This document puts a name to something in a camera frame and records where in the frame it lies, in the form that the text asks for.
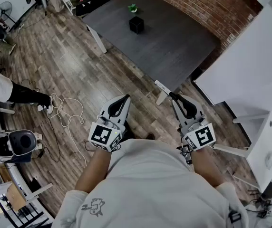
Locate wooden box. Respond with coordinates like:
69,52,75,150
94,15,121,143
0,165,28,212

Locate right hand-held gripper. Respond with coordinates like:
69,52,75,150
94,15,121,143
172,94,216,152

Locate white power strip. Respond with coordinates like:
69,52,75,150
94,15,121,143
37,95,54,115

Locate white floor cable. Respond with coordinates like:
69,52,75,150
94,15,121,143
49,93,88,167

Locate white desk control panel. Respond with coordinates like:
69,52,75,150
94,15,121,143
154,79,170,95

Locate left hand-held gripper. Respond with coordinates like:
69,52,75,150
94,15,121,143
87,94,131,153

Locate person's white shirt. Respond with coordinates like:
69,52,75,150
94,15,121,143
51,138,250,228

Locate black cube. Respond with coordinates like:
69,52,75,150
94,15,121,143
129,16,144,35

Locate person's right forearm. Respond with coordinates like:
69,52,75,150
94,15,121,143
190,148,227,188

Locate dark grey table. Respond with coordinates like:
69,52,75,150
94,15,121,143
81,0,222,105

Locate black metal rack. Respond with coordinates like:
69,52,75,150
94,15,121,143
4,202,50,228

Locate black swivel chair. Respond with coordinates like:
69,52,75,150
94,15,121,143
247,170,272,219

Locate black standing fan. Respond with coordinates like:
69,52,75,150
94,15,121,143
0,1,17,25

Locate small black device box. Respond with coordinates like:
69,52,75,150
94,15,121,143
180,144,194,165

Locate person's left forearm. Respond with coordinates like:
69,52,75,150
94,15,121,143
75,148,113,195

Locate white and black machine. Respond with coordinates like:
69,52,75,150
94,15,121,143
0,129,38,164

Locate small green potted plant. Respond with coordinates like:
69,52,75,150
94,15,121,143
127,3,139,14

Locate white desk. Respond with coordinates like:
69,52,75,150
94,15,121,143
213,79,272,193
192,2,272,107

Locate black case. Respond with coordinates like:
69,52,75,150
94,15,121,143
75,0,97,17

